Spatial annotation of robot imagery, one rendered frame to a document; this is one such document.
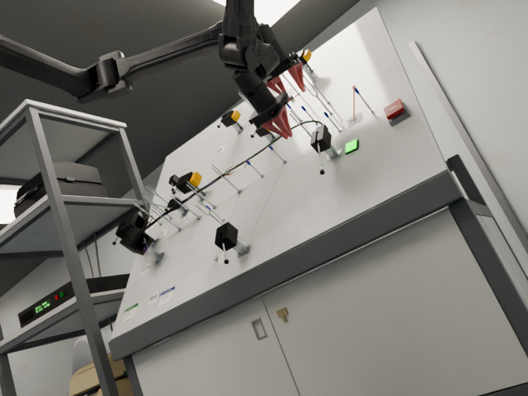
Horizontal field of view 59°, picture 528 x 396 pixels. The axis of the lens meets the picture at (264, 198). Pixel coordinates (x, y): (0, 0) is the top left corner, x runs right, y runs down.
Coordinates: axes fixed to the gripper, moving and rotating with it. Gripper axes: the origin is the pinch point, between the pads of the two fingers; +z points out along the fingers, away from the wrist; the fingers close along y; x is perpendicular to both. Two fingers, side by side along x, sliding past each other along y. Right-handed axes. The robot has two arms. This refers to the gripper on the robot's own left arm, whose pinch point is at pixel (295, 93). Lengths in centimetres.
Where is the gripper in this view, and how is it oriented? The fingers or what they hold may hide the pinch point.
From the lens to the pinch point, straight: 131.2
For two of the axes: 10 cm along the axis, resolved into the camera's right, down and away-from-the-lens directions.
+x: -4.1, 4.1, -8.1
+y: -7.6, 3.4, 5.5
